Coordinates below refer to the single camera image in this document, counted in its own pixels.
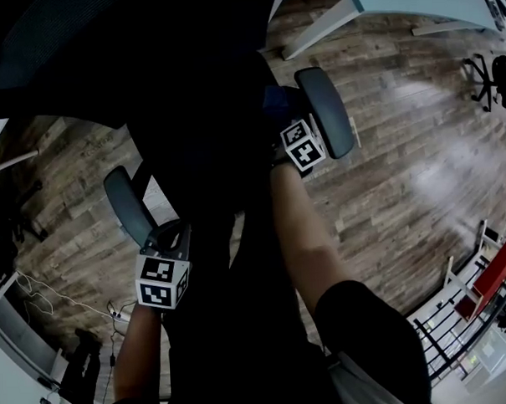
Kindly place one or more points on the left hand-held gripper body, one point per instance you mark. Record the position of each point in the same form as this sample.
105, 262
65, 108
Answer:
162, 284

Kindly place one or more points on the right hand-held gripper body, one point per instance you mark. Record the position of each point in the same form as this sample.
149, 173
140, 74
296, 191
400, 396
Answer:
303, 146

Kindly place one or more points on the black chair armrest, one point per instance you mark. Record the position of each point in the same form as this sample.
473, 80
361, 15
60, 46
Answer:
129, 206
326, 110

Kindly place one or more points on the blue cloth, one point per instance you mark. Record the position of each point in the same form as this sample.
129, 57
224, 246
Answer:
275, 99

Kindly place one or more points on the large black mesh office chair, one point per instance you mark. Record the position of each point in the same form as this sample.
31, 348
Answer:
168, 75

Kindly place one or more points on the person's right forearm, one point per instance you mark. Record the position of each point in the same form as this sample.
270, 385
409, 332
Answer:
301, 245

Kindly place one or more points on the person's left forearm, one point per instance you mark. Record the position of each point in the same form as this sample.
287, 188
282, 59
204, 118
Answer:
134, 353

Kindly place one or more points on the white power strip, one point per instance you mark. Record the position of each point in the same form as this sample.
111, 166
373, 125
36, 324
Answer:
117, 316

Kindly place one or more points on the person's black shirt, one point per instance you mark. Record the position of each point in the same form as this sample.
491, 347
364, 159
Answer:
251, 343

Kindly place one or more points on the white desk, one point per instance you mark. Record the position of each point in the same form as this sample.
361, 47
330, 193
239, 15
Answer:
499, 2
15, 324

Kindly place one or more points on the red board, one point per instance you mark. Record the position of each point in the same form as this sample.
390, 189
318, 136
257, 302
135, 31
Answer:
495, 274

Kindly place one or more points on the black metal railing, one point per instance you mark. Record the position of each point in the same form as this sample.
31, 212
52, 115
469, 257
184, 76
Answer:
451, 335

